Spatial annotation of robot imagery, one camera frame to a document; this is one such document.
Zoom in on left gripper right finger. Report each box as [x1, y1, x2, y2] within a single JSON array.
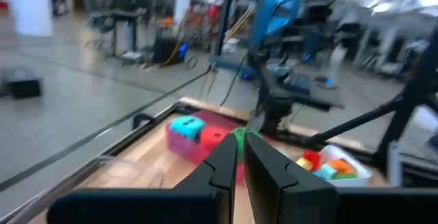
[[243, 132, 438, 224]]

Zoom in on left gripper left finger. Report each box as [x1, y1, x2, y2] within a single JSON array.
[[47, 133, 238, 224]]

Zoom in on yellow-orange brick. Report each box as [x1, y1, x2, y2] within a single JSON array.
[[296, 157, 313, 171]]

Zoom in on red foam dice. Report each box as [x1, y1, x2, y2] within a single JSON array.
[[199, 125, 231, 153]]

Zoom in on red two-stud brick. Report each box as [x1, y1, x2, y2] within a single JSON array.
[[302, 149, 322, 171]]

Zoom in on green foam dice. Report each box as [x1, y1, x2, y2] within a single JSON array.
[[231, 127, 263, 165]]

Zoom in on cyan four-stud brick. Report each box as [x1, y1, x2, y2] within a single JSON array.
[[312, 163, 338, 181]]

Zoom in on teal foam dice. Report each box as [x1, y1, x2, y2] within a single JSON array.
[[169, 114, 207, 140]]

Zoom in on tall orange brick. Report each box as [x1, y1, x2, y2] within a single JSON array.
[[327, 158, 357, 175]]

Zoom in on white plastic bin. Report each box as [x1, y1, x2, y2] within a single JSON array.
[[296, 144, 373, 188]]

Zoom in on pink plastic bin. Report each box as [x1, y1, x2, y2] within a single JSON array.
[[165, 110, 247, 186]]

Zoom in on clear plastic bin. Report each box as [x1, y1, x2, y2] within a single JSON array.
[[92, 154, 167, 189]]

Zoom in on black keyboard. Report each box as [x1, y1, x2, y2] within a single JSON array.
[[282, 72, 314, 97]]

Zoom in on black stand beam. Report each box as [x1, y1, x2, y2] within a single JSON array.
[[306, 95, 411, 146]]

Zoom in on black floor box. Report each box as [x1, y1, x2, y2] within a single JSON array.
[[0, 66, 44, 99]]

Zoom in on white round pillar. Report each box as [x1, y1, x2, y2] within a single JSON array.
[[6, 0, 63, 37]]

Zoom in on white yellow cable bundle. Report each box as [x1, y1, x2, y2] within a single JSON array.
[[224, 6, 257, 43]]

